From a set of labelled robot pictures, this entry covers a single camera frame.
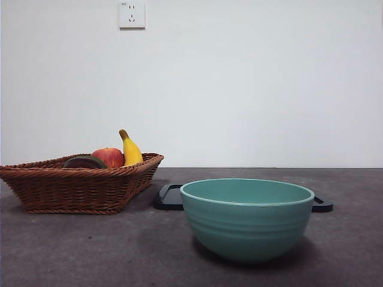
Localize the teal ribbed bowl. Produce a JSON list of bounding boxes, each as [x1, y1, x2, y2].
[[180, 178, 315, 264]]

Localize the dark purple plum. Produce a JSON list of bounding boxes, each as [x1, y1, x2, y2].
[[62, 155, 103, 169]]

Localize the yellow banana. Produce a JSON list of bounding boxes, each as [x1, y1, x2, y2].
[[118, 129, 144, 166]]

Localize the black rectangular tray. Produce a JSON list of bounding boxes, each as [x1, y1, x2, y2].
[[153, 184, 334, 212]]

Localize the red apple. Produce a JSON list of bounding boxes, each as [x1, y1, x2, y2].
[[91, 146, 125, 169]]

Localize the brown wicker basket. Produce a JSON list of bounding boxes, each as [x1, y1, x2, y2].
[[0, 152, 165, 215]]

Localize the white wall socket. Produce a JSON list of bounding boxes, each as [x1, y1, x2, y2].
[[119, 1, 146, 30]]

